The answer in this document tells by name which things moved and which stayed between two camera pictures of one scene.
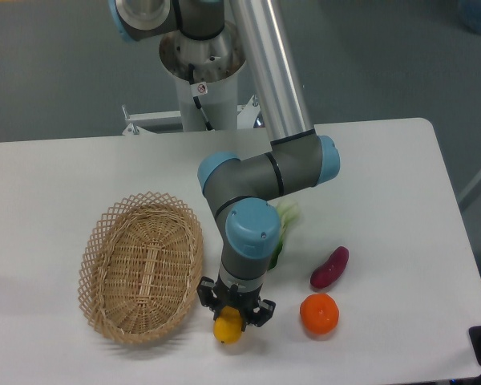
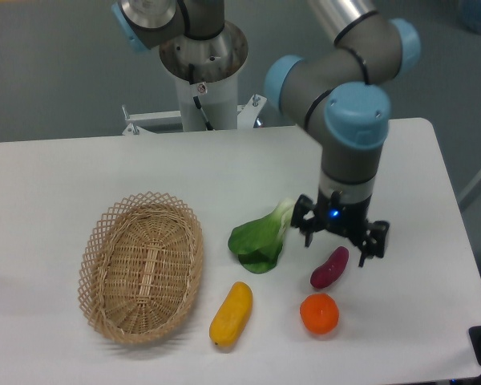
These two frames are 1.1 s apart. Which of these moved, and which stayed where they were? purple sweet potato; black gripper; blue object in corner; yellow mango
Moved: black gripper
Stayed: yellow mango; blue object in corner; purple sweet potato
